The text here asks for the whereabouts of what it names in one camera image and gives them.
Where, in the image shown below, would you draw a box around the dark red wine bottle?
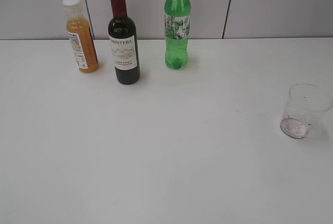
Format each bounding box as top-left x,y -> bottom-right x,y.
108,0 -> 140,85

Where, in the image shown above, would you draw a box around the transparent plastic cup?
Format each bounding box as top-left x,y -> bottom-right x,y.
279,83 -> 332,139

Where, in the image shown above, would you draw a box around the green plastic soda bottle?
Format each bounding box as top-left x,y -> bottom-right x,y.
164,0 -> 191,70

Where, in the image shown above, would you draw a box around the orange juice bottle white cap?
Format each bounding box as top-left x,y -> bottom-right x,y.
62,0 -> 99,73

